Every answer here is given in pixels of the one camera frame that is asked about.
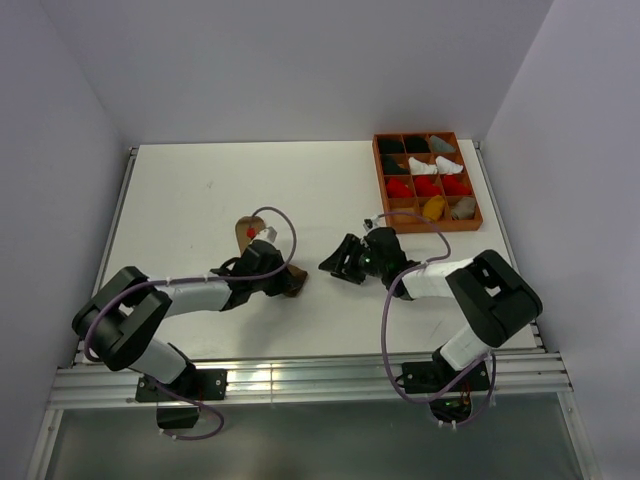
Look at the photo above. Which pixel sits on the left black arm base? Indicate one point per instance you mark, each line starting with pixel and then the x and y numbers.
pixel 181 404

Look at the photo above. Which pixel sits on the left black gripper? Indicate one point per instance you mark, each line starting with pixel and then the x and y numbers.
pixel 281 286

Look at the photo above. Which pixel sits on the red rolled sock left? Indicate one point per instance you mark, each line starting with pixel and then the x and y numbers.
pixel 396 189

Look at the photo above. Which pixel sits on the aluminium frame rail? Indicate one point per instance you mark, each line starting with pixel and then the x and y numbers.
pixel 327 379

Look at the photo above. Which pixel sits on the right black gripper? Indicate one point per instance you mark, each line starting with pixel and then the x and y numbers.
pixel 351 245

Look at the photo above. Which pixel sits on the red rolled sock right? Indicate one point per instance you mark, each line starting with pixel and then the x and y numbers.
pixel 454 187

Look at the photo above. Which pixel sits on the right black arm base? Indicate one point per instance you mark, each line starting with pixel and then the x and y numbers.
pixel 428 377

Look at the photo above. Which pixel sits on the red rolled sock middle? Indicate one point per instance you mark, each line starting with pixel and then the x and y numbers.
pixel 424 187

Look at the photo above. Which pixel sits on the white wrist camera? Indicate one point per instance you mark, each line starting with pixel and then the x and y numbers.
pixel 267 234
pixel 371 223

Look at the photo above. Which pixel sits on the black rolled sock middle-left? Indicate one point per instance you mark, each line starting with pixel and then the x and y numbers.
pixel 391 167

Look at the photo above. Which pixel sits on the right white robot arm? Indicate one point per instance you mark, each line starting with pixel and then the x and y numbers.
pixel 494 299

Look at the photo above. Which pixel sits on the white rolled sock right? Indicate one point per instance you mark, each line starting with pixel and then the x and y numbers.
pixel 448 167

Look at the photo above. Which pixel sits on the tan sock with red cuff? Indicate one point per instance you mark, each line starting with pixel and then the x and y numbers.
pixel 464 209

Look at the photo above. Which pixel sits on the black rolled sock back-left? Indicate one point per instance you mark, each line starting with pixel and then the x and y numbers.
pixel 389 146

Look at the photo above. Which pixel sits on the grey rolled sock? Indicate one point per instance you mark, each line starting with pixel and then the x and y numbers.
pixel 439 145

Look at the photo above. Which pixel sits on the white rolled sock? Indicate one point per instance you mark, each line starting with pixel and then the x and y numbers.
pixel 419 168
pixel 448 167

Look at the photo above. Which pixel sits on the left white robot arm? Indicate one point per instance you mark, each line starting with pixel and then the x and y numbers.
pixel 119 323

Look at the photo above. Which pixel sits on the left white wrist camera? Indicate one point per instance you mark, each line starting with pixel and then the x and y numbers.
pixel 267 234

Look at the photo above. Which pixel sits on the orange compartment organizer box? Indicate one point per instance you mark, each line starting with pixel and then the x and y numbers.
pixel 405 214

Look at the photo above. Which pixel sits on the red rolled sock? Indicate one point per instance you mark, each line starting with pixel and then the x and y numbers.
pixel 454 187
pixel 396 189
pixel 424 187

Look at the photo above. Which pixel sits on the black rolled sock back-middle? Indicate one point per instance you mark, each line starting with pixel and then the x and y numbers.
pixel 416 144

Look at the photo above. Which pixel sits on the brown sock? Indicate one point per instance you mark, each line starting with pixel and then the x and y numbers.
pixel 296 276

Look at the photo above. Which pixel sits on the white rolled sock middle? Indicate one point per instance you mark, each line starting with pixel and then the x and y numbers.
pixel 419 168

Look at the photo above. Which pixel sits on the mustard yellow striped sock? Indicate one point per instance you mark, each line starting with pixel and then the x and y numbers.
pixel 434 208

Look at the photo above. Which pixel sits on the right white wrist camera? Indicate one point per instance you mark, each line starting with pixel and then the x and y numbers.
pixel 371 223

